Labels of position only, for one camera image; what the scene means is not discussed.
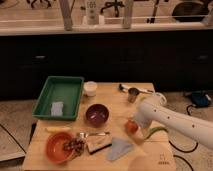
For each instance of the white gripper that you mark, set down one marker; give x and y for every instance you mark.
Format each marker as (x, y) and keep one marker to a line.
(145, 125)

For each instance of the red apple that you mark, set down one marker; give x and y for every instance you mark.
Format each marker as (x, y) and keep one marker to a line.
(131, 127)

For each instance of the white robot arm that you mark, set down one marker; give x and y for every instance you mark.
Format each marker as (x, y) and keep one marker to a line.
(153, 108)

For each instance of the metal measuring cup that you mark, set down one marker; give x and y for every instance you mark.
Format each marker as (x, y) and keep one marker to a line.
(132, 94)

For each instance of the white paper cup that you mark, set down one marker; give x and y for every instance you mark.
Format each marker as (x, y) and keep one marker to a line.
(90, 88)

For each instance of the blue folded cloth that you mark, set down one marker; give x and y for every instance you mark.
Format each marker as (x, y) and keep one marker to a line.
(118, 149)

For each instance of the dark purple bowl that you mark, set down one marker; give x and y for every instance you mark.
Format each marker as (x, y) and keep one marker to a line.
(97, 115)

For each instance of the dark teal bag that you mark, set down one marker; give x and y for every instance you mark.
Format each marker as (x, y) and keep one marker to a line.
(200, 99)

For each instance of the silver metal spoon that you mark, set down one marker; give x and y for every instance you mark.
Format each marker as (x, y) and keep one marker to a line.
(85, 135)

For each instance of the bunch of dark grapes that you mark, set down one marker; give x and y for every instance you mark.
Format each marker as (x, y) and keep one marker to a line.
(75, 144)

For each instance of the green plastic tray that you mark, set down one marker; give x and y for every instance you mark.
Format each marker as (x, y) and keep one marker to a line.
(65, 89)

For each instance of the pale blue sponge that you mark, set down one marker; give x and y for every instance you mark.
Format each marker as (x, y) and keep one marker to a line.
(57, 109)

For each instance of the orange plastic bowl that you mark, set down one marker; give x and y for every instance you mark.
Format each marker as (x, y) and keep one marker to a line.
(54, 147)

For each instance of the black-handled utensil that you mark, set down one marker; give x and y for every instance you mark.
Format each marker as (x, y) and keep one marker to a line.
(125, 88)

